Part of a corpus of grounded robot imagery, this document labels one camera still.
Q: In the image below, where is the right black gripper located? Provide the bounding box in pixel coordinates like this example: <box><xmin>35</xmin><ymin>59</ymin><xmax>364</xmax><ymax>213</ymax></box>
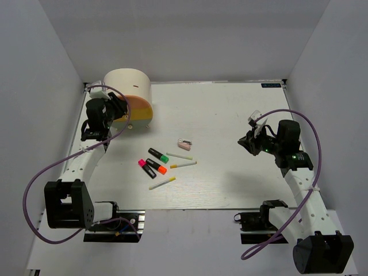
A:
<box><xmin>238</xmin><ymin>124</ymin><xmax>283</xmax><ymax>156</ymax></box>

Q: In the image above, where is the yellow organizer drawer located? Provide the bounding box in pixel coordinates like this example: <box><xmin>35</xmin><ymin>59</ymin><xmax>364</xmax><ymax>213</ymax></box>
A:
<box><xmin>130</xmin><ymin>105</ymin><xmax>154</xmax><ymax>121</ymax></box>

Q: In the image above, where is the pink white mini stapler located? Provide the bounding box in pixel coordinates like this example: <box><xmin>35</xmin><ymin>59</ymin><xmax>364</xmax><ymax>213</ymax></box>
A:
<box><xmin>177</xmin><ymin>139</ymin><xmax>192</xmax><ymax>151</ymax></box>

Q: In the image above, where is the green cap black highlighter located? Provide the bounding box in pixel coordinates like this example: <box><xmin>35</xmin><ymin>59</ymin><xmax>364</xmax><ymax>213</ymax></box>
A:
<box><xmin>148</xmin><ymin>148</ymin><xmax>169</xmax><ymax>164</ymax></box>

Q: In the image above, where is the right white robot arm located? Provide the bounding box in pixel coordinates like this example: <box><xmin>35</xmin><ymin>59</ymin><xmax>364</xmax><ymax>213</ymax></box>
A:
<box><xmin>238</xmin><ymin>120</ymin><xmax>354</xmax><ymax>274</ymax></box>

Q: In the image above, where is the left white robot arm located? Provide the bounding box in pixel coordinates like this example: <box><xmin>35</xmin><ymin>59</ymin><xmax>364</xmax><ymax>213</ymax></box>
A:
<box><xmin>44</xmin><ymin>92</ymin><xmax>128</xmax><ymax>229</ymax></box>

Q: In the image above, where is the grey-green organizer bottom drawer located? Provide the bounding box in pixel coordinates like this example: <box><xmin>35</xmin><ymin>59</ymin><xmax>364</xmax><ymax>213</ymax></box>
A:
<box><xmin>112</xmin><ymin>117</ymin><xmax>152</xmax><ymax>132</ymax></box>

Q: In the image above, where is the cream round drawer organizer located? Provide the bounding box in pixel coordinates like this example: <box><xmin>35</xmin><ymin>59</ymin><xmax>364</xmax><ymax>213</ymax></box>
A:
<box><xmin>103</xmin><ymin>68</ymin><xmax>153</xmax><ymax>123</ymax></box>

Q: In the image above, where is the pink cap black highlighter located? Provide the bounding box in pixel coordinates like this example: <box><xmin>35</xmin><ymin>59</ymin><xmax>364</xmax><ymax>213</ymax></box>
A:
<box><xmin>138</xmin><ymin>159</ymin><xmax>156</xmax><ymax>179</ymax></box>

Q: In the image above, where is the blue logo sticker right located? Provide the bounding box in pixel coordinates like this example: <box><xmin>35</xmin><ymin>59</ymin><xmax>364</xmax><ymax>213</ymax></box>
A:
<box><xmin>261</xmin><ymin>83</ymin><xmax>282</xmax><ymax>88</ymax></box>

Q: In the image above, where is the white pen pale yellow cap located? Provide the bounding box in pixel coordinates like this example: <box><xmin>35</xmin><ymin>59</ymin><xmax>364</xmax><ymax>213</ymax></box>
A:
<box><xmin>166</xmin><ymin>152</ymin><xmax>193</xmax><ymax>160</ymax></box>

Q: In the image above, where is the orange cap black highlighter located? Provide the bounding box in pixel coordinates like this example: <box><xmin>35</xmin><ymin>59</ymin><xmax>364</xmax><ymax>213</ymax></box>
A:
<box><xmin>145</xmin><ymin>158</ymin><xmax>167</xmax><ymax>175</ymax></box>

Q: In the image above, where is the white pen orange-yellow cap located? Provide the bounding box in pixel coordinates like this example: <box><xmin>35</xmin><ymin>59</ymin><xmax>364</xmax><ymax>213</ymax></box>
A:
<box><xmin>170</xmin><ymin>161</ymin><xmax>197</xmax><ymax>169</ymax></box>

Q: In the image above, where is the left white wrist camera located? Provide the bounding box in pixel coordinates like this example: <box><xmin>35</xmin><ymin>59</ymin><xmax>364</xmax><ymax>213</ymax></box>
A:
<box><xmin>87</xmin><ymin>80</ymin><xmax>111</xmax><ymax>100</ymax></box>

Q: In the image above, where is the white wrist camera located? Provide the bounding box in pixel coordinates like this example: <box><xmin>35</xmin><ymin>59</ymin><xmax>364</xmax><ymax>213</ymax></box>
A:
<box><xmin>87</xmin><ymin>80</ymin><xmax>111</xmax><ymax>100</ymax></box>
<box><xmin>248</xmin><ymin>110</ymin><xmax>267</xmax><ymax>138</ymax></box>

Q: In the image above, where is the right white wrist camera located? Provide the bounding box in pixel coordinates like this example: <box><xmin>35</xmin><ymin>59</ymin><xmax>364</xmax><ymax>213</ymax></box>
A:
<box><xmin>248</xmin><ymin>110</ymin><xmax>267</xmax><ymax>138</ymax></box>

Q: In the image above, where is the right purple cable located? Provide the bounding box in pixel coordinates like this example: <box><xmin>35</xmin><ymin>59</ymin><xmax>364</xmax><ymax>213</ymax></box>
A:
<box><xmin>240</xmin><ymin>109</ymin><xmax>321</xmax><ymax>261</ymax></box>

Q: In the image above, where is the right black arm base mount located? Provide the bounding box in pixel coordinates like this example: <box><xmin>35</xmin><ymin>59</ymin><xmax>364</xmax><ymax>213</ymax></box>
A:
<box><xmin>233</xmin><ymin>212</ymin><xmax>278</xmax><ymax>245</ymax></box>

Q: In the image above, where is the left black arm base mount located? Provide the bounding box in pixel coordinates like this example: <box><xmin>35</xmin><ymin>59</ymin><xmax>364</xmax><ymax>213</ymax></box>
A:
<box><xmin>83</xmin><ymin>210</ymin><xmax>145</xmax><ymax>243</ymax></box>

